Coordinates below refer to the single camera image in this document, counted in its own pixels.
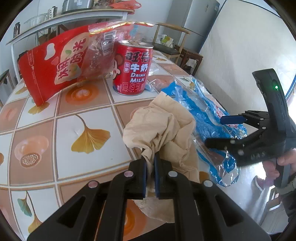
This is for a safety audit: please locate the red snack bag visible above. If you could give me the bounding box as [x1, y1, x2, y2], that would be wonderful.
[18, 20, 153, 106]

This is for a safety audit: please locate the glass jar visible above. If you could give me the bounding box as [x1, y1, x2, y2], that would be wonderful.
[13, 22, 21, 38]

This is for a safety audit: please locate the grey refrigerator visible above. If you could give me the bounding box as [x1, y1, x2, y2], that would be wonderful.
[166, 0, 220, 53]

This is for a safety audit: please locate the white mattress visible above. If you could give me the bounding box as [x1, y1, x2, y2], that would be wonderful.
[196, 1, 295, 114]

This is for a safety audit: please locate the blue plastic wrapper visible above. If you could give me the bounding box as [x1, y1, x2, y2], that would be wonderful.
[145, 76, 247, 187]

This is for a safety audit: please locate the red milk drink can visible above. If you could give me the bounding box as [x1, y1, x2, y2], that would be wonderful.
[113, 40, 153, 96]

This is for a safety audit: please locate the white side table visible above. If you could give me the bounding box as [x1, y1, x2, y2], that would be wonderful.
[6, 9, 134, 83]

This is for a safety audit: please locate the wooden chair left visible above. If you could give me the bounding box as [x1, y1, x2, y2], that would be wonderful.
[1, 70, 15, 108]

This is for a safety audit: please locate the glass bowl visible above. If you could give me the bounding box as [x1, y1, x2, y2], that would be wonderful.
[24, 14, 47, 29]

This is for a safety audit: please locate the dark wooden stool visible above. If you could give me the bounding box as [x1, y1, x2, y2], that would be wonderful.
[179, 48, 203, 76]

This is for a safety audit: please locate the beige cloth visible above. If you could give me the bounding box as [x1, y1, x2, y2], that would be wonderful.
[123, 92, 200, 223]

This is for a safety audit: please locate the silver rice cooker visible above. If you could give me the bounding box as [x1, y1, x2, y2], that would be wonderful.
[61, 0, 94, 14]

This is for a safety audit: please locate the red plastic bag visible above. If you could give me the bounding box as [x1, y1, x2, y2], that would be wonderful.
[110, 0, 142, 15]

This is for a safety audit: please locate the wooden chair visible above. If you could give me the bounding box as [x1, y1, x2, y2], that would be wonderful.
[152, 23, 191, 64]
[1, 70, 15, 108]

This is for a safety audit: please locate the person right hand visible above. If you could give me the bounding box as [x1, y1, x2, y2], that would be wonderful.
[262, 149, 296, 186]

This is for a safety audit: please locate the wooden chair right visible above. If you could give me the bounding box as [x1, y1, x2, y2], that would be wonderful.
[152, 23, 191, 64]

